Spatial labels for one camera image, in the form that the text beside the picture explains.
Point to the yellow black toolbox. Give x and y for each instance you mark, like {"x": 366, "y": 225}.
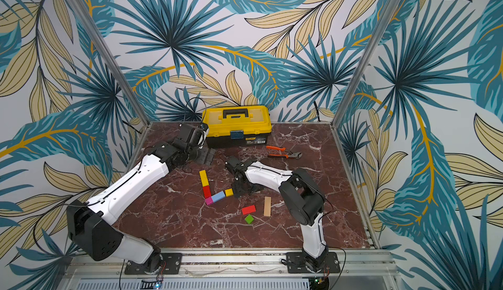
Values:
{"x": 237, "y": 126}

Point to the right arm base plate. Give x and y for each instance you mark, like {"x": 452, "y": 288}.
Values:
{"x": 302, "y": 263}

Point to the large orange-handled pliers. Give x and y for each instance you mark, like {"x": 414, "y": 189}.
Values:
{"x": 281, "y": 152}

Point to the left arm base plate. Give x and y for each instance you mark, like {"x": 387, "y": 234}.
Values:
{"x": 163, "y": 263}

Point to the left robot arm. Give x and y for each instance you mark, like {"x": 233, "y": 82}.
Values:
{"x": 91, "y": 223}

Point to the red block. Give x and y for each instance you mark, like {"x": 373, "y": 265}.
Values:
{"x": 248, "y": 210}
{"x": 207, "y": 192}

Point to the light blue block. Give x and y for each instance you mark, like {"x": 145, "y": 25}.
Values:
{"x": 218, "y": 196}

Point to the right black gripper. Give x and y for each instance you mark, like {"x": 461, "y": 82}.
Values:
{"x": 240, "y": 178}

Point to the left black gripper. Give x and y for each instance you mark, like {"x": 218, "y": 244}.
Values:
{"x": 203, "y": 158}

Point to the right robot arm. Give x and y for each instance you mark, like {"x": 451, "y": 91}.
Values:
{"x": 301, "y": 194}

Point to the aluminium front rail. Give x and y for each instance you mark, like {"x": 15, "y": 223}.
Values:
{"x": 242, "y": 268}

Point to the yellow block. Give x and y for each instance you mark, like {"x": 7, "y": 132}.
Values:
{"x": 204, "y": 178}
{"x": 229, "y": 192}

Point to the natural wood block lower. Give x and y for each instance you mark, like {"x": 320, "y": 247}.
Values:
{"x": 267, "y": 206}

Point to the green small cube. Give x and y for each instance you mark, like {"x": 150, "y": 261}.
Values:
{"x": 249, "y": 219}

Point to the magenta small cube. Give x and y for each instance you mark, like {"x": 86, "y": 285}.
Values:
{"x": 209, "y": 201}

